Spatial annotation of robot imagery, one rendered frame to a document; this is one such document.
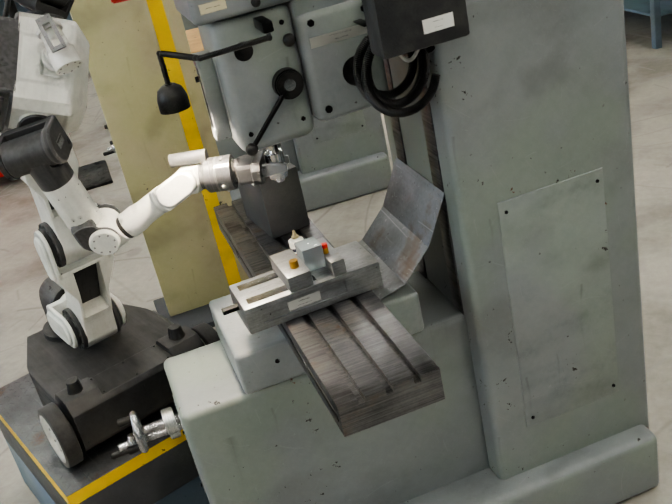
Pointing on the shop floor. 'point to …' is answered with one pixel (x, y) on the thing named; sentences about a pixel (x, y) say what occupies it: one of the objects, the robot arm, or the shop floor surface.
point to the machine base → (566, 476)
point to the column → (536, 220)
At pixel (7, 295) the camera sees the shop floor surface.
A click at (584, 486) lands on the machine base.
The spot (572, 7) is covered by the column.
